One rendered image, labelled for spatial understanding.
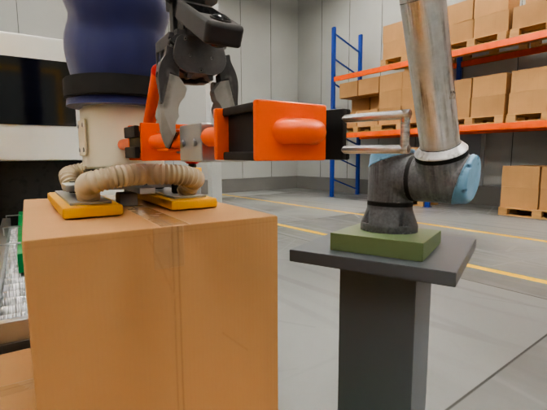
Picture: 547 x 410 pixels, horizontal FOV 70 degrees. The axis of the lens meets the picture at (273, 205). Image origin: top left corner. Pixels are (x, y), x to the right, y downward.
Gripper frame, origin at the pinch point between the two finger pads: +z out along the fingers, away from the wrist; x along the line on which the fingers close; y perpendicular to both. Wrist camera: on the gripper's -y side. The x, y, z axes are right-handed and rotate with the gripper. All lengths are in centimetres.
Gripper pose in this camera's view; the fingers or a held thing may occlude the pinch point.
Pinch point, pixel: (200, 141)
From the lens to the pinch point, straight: 54.5
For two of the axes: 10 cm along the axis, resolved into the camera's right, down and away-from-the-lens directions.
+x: -8.4, 0.7, -5.3
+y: -5.4, -1.0, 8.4
